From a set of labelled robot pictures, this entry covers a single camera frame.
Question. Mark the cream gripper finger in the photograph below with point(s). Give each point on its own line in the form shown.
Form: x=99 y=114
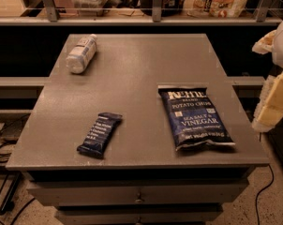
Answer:
x=269 y=110
x=265 y=44

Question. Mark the round drawer knob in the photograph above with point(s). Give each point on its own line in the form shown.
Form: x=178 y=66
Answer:
x=139 y=200

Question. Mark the blue Kettle chip bag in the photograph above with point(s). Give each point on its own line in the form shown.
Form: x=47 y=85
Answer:
x=193 y=117

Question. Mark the grey drawer cabinet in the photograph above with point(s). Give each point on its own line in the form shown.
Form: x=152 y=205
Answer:
x=140 y=160

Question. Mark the grey metal shelf rail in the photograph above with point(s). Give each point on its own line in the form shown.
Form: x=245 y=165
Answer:
x=126 y=12

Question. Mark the black power adapter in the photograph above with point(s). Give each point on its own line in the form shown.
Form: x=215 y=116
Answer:
x=11 y=131

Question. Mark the colourful snack bag on shelf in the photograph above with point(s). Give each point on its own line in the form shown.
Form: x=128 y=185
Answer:
x=215 y=8

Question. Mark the blue plastic water bottle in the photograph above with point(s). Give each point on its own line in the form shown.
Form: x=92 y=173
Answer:
x=81 y=55

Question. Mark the clear plastic container on shelf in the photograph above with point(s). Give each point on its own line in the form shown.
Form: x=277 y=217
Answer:
x=89 y=7

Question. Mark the dark blue snack bar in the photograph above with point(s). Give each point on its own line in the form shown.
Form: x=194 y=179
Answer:
x=99 y=135

